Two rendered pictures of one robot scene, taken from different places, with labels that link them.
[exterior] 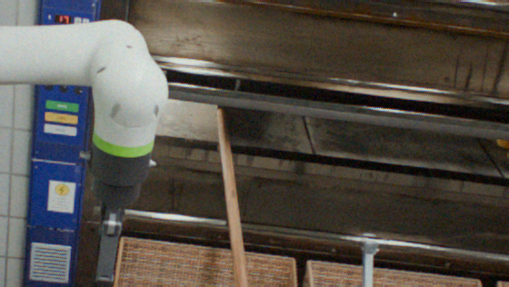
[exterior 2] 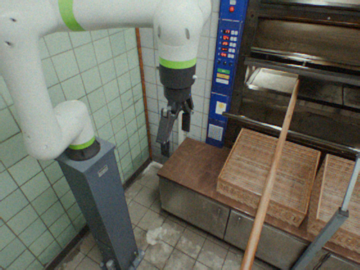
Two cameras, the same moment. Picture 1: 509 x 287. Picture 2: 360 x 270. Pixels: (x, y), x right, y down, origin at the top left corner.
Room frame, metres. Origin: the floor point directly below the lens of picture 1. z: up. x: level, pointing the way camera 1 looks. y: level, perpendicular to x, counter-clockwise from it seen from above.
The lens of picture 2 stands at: (0.65, -0.20, 1.93)
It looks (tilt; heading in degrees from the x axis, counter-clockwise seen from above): 39 degrees down; 34
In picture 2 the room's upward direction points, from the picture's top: straight up
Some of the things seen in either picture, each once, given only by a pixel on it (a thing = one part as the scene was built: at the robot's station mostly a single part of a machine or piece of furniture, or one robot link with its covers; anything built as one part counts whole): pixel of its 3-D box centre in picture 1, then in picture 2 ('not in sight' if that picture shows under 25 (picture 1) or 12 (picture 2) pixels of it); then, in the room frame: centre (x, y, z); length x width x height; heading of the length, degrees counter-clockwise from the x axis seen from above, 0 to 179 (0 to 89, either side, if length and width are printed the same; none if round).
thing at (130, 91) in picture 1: (128, 98); (179, 29); (1.11, 0.10, 1.79); 0.13 x 0.11 x 0.14; 20
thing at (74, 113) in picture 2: not in sight; (72, 125); (1.05, 0.60, 1.36); 0.16 x 0.13 x 0.19; 20
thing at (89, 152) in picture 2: not in sight; (74, 141); (1.06, 0.66, 1.23); 0.26 x 0.15 x 0.06; 94
